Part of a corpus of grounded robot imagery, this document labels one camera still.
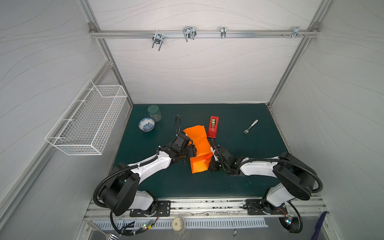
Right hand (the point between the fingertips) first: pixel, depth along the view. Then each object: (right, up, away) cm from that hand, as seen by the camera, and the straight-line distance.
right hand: (211, 159), depth 90 cm
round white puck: (-17, -18, -29) cm, 38 cm away
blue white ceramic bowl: (-45, +21, +17) cm, 53 cm away
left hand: (-10, +7, -2) cm, 13 cm away
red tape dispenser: (+2, +19, +11) cm, 22 cm away
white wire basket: (-60, +22, -21) cm, 68 cm away
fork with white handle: (+26, +16, +15) cm, 34 cm away
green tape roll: (+3, +23, +12) cm, 26 cm away
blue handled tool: (+50, -26, -19) cm, 60 cm away
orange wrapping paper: (-8, +15, +5) cm, 17 cm away
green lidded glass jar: (-38, +30, +13) cm, 50 cm away
